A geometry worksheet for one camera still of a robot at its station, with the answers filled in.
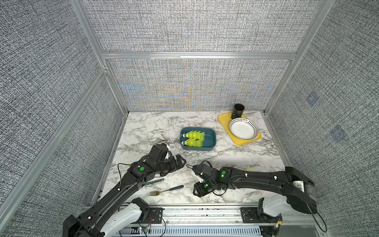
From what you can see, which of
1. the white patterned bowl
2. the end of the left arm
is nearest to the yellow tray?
the white patterned bowl

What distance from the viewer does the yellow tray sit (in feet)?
3.38

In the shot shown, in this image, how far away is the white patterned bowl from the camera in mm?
1058

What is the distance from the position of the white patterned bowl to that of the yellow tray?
18 millimetres
